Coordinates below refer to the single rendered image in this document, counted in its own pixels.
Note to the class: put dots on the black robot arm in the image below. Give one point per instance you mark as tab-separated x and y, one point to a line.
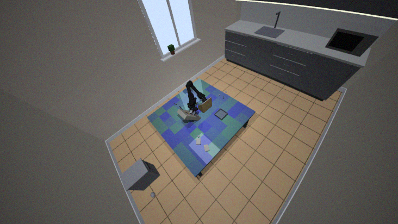
192	100

